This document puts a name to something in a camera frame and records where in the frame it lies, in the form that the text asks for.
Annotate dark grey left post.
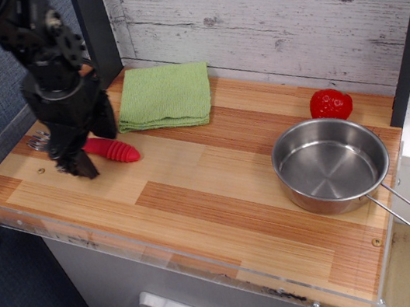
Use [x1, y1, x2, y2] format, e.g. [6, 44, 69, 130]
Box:
[71, 0, 123, 89]

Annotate red toy strawberry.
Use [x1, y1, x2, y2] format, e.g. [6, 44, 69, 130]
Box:
[309, 89, 353, 120]

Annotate clear acrylic table guard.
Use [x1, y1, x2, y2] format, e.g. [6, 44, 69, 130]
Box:
[0, 0, 410, 307]

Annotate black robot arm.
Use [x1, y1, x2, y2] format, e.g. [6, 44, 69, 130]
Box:
[0, 0, 117, 179]

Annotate red handled metal fork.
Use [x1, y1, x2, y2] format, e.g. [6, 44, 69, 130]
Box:
[27, 130, 141, 162]

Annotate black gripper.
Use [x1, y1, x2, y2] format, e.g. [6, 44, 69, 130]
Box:
[22, 70, 118, 179]

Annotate small steel saucepan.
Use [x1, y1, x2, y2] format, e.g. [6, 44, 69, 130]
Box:
[271, 118, 410, 225]

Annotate green folded cloth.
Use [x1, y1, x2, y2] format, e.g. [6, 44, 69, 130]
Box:
[119, 61, 211, 133]

